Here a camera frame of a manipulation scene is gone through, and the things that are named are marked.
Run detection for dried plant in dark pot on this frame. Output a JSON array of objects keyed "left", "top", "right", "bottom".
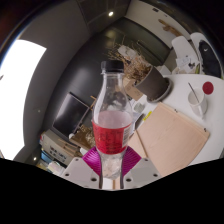
[{"left": 106, "top": 43, "right": 170, "bottom": 102}]

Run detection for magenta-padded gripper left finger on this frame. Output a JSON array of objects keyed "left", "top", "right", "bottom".
[{"left": 62, "top": 146, "right": 105, "bottom": 190}]

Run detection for dark round pot saucer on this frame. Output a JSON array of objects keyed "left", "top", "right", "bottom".
[{"left": 155, "top": 76, "right": 174, "bottom": 103}]

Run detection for small yellow tag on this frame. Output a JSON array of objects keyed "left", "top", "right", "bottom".
[{"left": 143, "top": 110, "right": 153, "bottom": 122}]

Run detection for black backpack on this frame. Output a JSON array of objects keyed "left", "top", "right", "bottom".
[{"left": 198, "top": 39, "right": 222, "bottom": 78}]

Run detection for flat round red coaster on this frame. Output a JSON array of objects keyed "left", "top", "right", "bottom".
[{"left": 201, "top": 80, "right": 215, "bottom": 96}]

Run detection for metal spoon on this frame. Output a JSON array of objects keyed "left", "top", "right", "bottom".
[{"left": 187, "top": 82, "right": 203, "bottom": 106}]

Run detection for beige wooden drawing board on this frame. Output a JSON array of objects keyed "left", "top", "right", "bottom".
[{"left": 128, "top": 102, "right": 211, "bottom": 178}]

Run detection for large ceiling light panel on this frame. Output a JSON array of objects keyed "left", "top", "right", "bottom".
[{"left": 0, "top": 39, "right": 47, "bottom": 160}]

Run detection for black wall screen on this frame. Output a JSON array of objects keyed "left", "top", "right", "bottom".
[{"left": 52, "top": 92, "right": 91, "bottom": 139}]

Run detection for white cabinet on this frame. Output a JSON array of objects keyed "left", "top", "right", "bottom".
[{"left": 39, "top": 129, "right": 83, "bottom": 166}]

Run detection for dried branch wooden sculpture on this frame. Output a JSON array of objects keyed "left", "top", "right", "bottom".
[{"left": 69, "top": 124, "right": 96, "bottom": 151}]

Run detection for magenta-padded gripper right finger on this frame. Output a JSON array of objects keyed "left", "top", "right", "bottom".
[{"left": 120, "top": 146, "right": 163, "bottom": 190}]

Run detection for white ceramic mug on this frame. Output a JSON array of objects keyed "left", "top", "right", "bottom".
[{"left": 187, "top": 87, "right": 208, "bottom": 118}]

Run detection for clear red-labelled plastic bottle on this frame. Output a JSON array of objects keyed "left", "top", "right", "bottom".
[{"left": 91, "top": 59, "right": 134, "bottom": 181}]

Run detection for carved wooden figure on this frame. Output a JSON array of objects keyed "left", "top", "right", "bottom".
[{"left": 158, "top": 18, "right": 184, "bottom": 38}]

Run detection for stack of papers and books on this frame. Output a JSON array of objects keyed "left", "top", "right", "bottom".
[{"left": 175, "top": 54, "right": 201, "bottom": 75}]

